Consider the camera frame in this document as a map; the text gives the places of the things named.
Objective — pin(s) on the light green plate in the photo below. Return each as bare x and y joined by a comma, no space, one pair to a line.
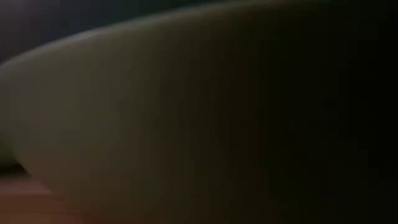
124,109

